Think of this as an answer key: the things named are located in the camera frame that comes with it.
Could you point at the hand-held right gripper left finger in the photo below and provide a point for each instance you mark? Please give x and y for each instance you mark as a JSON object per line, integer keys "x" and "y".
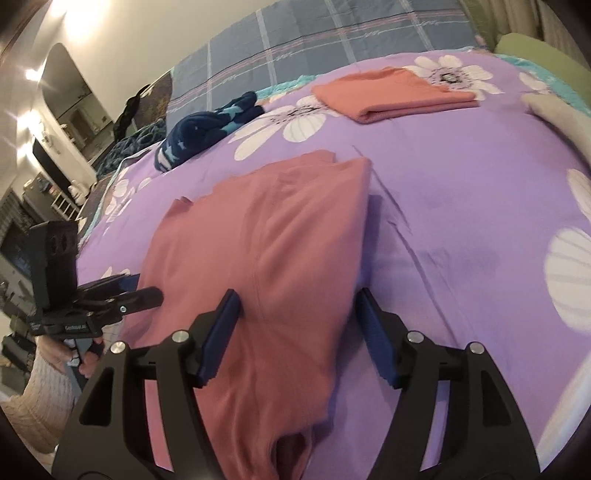
{"x": 221, "y": 332}

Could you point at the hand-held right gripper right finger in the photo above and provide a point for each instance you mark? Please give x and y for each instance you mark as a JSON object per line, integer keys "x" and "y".
{"x": 378, "y": 341}

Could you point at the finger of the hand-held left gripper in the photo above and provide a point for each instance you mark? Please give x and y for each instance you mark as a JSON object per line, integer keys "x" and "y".
{"x": 138, "y": 299}

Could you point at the pink shirt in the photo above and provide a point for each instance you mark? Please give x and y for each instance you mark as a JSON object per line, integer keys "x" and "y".
{"x": 258, "y": 258}

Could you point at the person's left forearm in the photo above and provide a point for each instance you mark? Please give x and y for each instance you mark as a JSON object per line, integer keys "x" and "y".
{"x": 41, "y": 401}

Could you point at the person's left hand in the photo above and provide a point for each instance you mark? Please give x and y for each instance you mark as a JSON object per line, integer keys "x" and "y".
{"x": 51, "y": 353}

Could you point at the white shelf rack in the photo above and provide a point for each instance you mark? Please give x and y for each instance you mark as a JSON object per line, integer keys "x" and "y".
{"x": 67, "y": 207}

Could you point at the dark patterned quilt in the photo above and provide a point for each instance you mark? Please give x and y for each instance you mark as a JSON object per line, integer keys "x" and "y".
{"x": 94, "y": 207}

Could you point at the white figurine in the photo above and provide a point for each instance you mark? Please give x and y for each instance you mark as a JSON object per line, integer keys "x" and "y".
{"x": 77, "y": 193}

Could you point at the black television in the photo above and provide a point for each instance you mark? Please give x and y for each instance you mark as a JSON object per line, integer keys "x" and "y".
{"x": 51, "y": 159}

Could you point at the blue fuzzy blanket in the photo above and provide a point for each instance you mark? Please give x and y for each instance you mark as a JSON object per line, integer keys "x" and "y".
{"x": 134, "y": 143}

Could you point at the purple floral bedsheet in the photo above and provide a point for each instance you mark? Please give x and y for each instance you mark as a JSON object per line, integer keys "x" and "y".
{"x": 461, "y": 184}

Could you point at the black cloth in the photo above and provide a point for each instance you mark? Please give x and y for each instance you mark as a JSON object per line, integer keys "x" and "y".
{"x": 129, "y": 113}

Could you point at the arched mirror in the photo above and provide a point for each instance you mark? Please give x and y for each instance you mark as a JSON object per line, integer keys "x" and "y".
{"x": 69, "y": 97}

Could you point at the navy star-print garment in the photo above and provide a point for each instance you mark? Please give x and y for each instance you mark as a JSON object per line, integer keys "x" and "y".
{"x": 198, "y": 127}

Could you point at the dark patterned pillow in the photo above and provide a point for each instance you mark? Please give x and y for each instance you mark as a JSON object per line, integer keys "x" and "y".
{"x": 160, "y": 94}

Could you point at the folded orange garment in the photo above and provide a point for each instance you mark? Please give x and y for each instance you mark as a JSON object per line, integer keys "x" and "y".
{"x": 392, "y": 94}

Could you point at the beige cloth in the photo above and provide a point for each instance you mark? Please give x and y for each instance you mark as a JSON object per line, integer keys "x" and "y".
{"x": 561, "y": 117}

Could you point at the grey-blue plaid quilt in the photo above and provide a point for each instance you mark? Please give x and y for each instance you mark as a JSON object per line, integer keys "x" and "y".
{"x": 300, "y": 41}

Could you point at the green pillow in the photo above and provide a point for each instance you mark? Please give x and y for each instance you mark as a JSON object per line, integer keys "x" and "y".
{"x": 531, "y": 53}

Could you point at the pale curtain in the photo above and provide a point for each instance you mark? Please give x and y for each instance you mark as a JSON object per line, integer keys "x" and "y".
{"x": 512, "y": 18}

